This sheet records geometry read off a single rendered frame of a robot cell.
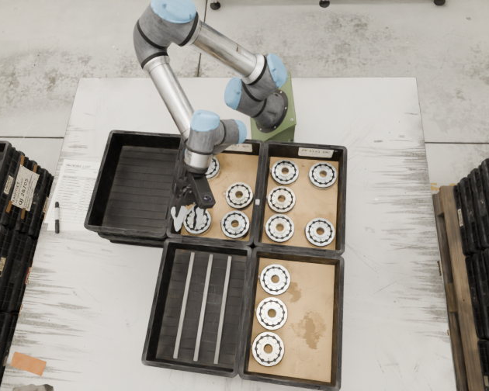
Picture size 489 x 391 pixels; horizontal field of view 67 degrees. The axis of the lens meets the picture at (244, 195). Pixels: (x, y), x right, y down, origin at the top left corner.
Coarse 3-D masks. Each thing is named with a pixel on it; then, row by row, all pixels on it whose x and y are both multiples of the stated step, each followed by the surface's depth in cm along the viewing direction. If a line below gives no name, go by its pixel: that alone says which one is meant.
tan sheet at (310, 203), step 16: (272, 160) 145; (304, 160) 144; (304, 176) 141; (304, 192) 139; (320, 192) 139; (336, 192) 138; (304, 208) 137; (320, 208) 136; (336, 208) 136; (304, 224) 135; (304, 240) 133
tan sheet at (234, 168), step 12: (216, 156) 147; (228, 156) 147; (240, 156) 146; (252, 156) 146; (228, 168) 145; (240, 168) 144; (252, 168) 144; (216, 180) 144; (228, 180) 143; (240, 180) 143; (252, 180) 142; (216, 192) 142; (192, 204) 141; (216, 204) 140; (252, 204) 139; (216, 216) 138; (216, 228) 137
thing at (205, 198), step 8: (192, 176) 105; (200, 176) 106; (192, 184) 105; (200, 184) 105; (208, 184) 106; (200, 192) 103; (208, 192) 104; (200, 200) 102; (208, 200) 102; (200, 208) 103; (208, 208) 104
